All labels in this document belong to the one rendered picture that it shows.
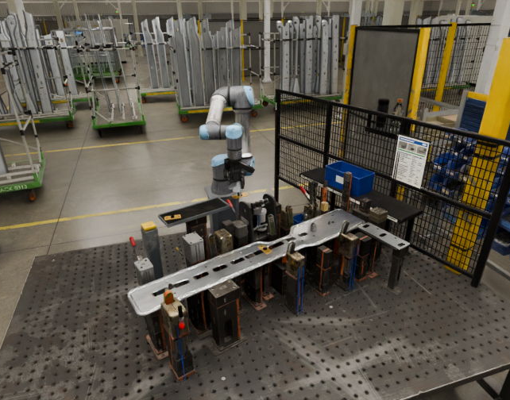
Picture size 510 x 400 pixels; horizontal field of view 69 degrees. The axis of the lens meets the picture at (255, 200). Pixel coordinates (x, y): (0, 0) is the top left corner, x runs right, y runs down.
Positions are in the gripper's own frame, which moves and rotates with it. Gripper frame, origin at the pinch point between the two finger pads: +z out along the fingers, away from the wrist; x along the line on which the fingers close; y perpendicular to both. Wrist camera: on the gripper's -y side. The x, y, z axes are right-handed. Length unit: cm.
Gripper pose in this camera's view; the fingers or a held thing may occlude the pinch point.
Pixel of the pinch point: (240, 192)
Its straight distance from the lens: 194.1
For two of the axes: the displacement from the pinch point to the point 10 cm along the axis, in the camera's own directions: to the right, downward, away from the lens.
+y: -8.7, 2.4, -4.4
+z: 0.2, 9.0, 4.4
